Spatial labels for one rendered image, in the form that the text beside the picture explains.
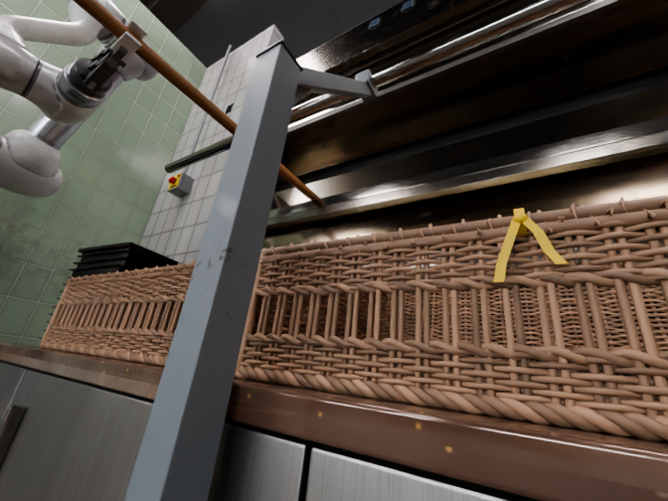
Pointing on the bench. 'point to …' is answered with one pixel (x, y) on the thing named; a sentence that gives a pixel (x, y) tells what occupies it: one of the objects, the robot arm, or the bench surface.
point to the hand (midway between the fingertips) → (128, 40)
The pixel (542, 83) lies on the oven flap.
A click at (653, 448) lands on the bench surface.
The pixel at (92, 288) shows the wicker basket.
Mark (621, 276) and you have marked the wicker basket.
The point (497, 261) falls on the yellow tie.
